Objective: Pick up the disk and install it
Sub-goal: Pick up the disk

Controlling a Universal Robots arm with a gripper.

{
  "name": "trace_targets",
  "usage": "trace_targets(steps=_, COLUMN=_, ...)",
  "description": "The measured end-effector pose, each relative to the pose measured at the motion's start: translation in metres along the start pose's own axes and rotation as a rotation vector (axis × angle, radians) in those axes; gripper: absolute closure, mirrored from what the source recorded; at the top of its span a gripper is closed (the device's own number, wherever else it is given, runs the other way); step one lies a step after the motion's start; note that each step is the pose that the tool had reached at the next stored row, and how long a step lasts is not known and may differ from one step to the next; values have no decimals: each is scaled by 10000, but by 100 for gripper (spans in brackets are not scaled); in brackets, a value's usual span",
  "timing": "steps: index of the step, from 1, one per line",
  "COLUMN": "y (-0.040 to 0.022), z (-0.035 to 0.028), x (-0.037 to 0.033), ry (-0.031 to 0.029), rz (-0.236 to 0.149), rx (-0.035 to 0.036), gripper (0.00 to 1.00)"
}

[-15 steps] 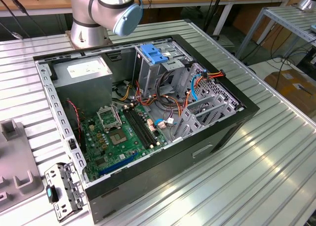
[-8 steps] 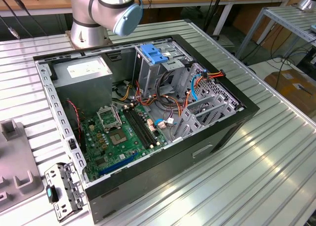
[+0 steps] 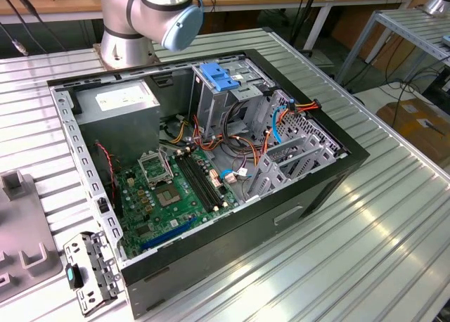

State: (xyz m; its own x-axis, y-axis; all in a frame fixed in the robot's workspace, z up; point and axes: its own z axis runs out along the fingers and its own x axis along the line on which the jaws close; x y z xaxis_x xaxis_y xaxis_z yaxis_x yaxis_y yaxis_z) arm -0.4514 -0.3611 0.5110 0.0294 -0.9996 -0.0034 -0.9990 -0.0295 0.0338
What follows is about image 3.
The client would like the green motherboard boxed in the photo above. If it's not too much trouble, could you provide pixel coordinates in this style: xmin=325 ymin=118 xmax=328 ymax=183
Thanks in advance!
xmin=112 ymin=148 xmax=243 ymax=259

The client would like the silver expansion bracket cover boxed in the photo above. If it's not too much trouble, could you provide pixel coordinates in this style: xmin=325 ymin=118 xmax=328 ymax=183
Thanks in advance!
xmin=62 ymin=230 xmax=124 ymax=318

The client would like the grey power supply unit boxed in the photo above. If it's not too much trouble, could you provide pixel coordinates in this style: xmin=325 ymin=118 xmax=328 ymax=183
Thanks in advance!
xmin=72 ymin=79 xmax=162 ymax=165

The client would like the silver metal disk bay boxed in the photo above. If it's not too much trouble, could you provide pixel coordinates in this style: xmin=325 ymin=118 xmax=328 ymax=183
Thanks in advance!
xmin=242 ymin=89 xmax=349 ymax=202

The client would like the yellow power wire bundle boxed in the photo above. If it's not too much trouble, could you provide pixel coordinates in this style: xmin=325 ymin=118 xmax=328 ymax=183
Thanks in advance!
xmin=160 ymin=113 xmax=198 ymax=146

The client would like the blue black bracket latch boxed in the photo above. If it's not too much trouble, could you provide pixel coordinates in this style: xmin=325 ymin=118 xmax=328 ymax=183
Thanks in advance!
xmin=65 ymin=264 xmax=85 ymax=290

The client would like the silver optical drive cage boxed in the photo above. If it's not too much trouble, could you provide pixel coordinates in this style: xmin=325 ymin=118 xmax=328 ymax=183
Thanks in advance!
xmin=189 ymin=60 xmax=275 ymax=140

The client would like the black open PC case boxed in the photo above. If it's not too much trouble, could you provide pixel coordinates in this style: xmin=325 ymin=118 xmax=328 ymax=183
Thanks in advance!
xmin=46 ymin=48 xmax=372 ymax=320

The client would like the black cable silver connector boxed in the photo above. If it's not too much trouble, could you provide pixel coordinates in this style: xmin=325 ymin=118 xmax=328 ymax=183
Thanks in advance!
xmin=0 ymin=21 xmax=30 ymax=57

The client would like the grey parts rack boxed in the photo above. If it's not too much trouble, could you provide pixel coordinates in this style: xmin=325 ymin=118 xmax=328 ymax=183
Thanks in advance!
xmin=0 ymin=172 xmax=63 ymax=297

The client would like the blue data wire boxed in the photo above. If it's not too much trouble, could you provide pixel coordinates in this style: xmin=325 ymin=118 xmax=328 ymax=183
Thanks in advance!
xmin=271 ymin=97 xmax=297 ymax=146

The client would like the black cable bundle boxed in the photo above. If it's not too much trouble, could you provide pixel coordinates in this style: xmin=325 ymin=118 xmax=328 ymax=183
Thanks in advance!
xmin=224 ymin=100 xmax=257 ymax=153

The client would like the metal slat shelf table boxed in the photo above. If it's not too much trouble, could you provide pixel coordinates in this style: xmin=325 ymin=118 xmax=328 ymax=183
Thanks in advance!
xmin=335 ymin=6 xmax=450 ymax=87

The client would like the black case fan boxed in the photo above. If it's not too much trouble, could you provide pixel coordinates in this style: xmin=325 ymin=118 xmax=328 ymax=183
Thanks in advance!
xmin=94 ymin=142 xmax=124 ymax=217

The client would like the red black twisted wire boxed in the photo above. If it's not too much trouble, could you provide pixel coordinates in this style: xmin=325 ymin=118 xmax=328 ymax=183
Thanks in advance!
xmin=94 ymin=141 xmax=123 ymax=196

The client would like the orange red wire bundle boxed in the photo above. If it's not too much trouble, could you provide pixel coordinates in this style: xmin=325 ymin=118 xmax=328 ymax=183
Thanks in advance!
xmin=191 ymin=115 xmax=278 ymax=170

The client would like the metal socket cover frame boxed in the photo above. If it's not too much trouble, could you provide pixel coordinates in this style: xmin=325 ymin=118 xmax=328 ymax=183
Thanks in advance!
xmin=137 ymin=152 xmax=174 ymax=190

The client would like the black RAM slot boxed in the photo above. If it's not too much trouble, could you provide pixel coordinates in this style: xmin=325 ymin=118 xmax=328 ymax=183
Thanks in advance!
xmin=174 ymin=150 xmax=218 ymax=212
xmin=185 ymin=148 xmax=226 ymax=207

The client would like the black tripod stand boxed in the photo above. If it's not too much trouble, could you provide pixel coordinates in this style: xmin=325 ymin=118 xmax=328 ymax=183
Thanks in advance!
xmin=290 ymin=0 xmax=323 ymax=54

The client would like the blue expansion slot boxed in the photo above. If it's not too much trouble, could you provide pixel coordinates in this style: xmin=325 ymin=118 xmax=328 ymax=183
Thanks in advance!
xmin=140 ymin=219 xmax=197 ymax=252

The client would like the wooden desk white frame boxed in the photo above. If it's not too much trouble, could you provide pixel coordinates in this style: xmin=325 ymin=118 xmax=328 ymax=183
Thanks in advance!
xmin=0 ymin=0 xmax=418 ymax=52

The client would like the blue plastic drive latch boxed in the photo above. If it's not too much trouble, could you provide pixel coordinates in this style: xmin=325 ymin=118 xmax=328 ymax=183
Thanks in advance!
xmin=198 ymin=63 xmax=241 ymax=93

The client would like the CPU socket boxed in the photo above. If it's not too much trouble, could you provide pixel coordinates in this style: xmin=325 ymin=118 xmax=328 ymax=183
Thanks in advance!
xmin=155 ymin=183 xmax=184 ymax=207

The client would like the yellow cardboard box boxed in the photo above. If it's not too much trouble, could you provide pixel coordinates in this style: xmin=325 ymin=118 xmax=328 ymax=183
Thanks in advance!
xmin=375 ymin=96 xmax=450 ymax=163

